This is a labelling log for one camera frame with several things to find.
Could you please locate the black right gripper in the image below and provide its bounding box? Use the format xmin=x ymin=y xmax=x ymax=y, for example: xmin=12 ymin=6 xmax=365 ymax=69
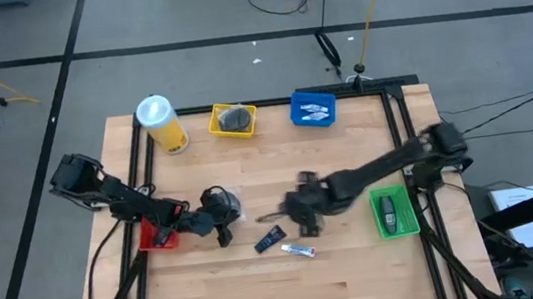
xmin=278 ymin=164 xmax=357 ymax=243

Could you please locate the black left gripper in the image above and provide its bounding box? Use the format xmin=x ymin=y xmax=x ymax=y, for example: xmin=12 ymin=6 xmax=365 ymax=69
xmin=172 ymin=184 xmax=247 ymax=254

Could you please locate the small white toothpaste tube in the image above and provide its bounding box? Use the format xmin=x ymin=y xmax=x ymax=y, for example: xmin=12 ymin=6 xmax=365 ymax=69
xmin=300 ymin=101 xmax=331 ymax=116
xmin=300 ymin=110 xmax=332 ymax=125

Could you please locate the white toothpaste tube red cap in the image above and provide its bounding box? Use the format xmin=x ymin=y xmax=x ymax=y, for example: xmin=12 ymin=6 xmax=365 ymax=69
xmin=279 ymin=240 xmax=318 ymax=262

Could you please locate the red plastic basket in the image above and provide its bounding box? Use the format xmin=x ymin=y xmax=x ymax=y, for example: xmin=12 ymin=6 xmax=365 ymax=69
xmin=133 ymin=211 xmax=182 ymax=255

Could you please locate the blue plastic basket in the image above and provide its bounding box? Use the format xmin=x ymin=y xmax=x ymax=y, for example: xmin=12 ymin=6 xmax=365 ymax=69
xmin=286 ymin=86 xmax=340 ymax=133

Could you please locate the yellow plastic basket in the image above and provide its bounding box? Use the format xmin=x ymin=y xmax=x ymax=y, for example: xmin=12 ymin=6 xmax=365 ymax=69
xmin=205 ymin=98 xmax=262 ymax=144

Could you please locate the green plastic basket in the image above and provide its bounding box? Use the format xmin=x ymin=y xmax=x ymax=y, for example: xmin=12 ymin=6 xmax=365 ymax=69
xmin=368 ymin=182 xmax=422 ymax=243

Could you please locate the yellow canister with white lid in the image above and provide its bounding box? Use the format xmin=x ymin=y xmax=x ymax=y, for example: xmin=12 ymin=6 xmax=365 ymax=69
xmin=133 ymin=91 xmax=193 ymax=160

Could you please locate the white paper box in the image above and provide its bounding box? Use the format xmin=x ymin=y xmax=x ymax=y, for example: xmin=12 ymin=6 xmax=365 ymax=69
xmin=487 ymin=184 xmax=533 ymax=252

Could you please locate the black aluminium table frame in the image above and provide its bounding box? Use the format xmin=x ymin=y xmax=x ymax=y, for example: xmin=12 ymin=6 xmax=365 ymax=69
xmin=51 ymin=66 xmax=505 ymax=299

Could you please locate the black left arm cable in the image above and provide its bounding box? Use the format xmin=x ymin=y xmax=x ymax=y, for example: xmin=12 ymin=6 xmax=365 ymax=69
xmin=77 ymin=217 xmax=133 ymax=299

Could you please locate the black camera stand foot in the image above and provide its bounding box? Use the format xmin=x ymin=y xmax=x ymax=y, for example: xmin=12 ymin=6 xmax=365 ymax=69
xmin=342 ymin=60 xmax=376 ymax=85

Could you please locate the black coiled cable bundle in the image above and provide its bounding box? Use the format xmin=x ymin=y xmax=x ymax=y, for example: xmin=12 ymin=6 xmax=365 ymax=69
xmin=313 ymin=27 xmax=345 ymax=82

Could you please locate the yellow cable to stand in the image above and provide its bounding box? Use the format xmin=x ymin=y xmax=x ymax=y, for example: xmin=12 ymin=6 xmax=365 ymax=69
xmin=352 ymin=0 xmax=401 ymax=67

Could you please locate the black cable to right arm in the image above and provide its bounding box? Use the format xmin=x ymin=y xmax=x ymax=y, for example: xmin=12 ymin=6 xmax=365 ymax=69
xmin=455 ymin=83 xmax=533 ymax=136

